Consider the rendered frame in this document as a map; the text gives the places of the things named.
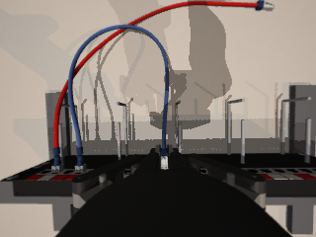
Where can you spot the red cable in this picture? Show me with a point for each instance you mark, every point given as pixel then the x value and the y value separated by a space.
pixel 56 149

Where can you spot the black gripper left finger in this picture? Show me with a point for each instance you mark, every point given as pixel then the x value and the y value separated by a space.
pixel 88 184

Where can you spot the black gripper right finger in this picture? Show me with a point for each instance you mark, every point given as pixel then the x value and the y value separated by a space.
pixel 251 184

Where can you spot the white cable plug with dark blue collar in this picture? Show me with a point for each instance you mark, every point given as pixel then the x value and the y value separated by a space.
pixel 265 5

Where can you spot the blue patch cord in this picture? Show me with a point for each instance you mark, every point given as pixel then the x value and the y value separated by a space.
pixel 71 74

